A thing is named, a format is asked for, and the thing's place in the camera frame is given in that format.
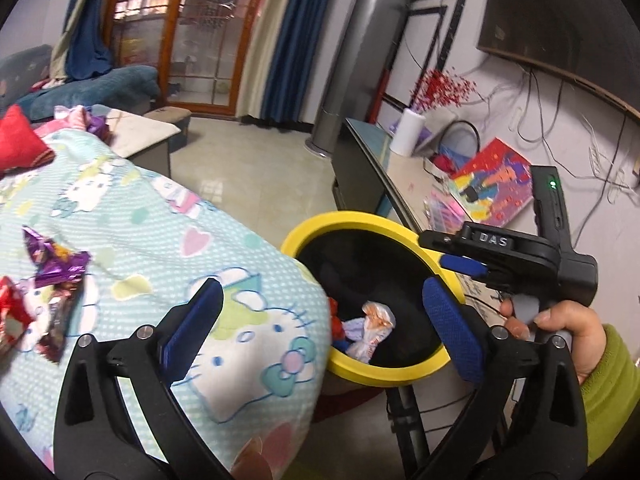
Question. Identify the grey heart patterned sofa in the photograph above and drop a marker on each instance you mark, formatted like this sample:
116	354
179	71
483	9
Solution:
20	65

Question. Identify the low white topped table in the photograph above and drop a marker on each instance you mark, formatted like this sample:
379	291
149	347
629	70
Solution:
145	130

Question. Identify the dark red wrapper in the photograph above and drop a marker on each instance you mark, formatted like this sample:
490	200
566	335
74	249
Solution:
57	325

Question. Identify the wall mounted television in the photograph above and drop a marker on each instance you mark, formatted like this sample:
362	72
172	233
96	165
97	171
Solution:
560	15

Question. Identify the white plastic bag orange print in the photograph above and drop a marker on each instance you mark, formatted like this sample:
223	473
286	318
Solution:
372	325

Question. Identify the person's right forearm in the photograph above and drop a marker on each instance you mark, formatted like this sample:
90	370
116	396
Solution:
615	395

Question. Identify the red snack wrapper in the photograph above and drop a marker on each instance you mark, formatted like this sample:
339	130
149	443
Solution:
12	315

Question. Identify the blue beige curtain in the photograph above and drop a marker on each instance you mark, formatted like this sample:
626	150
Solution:
295	40

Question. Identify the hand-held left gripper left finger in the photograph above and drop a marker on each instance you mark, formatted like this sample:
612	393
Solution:
192	332

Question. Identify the cartoon cat printed blanket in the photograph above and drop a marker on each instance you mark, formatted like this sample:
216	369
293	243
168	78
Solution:
200	225

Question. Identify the black metal stand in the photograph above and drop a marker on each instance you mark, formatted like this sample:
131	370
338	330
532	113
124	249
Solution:
407	425

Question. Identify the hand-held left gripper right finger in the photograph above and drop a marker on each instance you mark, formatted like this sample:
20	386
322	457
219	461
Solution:
452	332

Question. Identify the blue fleece blanket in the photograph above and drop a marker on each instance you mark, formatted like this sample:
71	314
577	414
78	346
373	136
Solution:
100	87

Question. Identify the blue wrapper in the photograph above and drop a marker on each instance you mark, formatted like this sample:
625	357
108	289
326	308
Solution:
341	346

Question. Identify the dark tv stand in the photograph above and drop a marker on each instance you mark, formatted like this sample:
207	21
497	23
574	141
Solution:
365	160

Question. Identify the wooden glass door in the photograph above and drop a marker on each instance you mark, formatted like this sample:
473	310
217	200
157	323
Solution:
200	35

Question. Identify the pink plastic tray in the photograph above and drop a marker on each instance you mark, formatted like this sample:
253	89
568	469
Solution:
442	210

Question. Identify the pink cloth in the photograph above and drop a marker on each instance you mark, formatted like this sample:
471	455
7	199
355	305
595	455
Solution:
70	120

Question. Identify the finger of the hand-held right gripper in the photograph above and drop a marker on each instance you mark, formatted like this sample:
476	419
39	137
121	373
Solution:
462	265

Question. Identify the person's right hand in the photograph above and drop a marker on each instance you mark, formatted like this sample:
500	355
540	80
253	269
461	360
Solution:
575	335

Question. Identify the purple gold candy wrapper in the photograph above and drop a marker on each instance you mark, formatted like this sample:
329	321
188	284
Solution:
55	260

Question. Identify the red plastic bag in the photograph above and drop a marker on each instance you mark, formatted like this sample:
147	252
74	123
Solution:
336	325

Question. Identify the yellow rimmed trash bin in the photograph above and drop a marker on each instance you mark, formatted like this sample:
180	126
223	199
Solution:
350	220

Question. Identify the grey tower air conditioner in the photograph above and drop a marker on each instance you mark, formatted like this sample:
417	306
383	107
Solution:
350	85

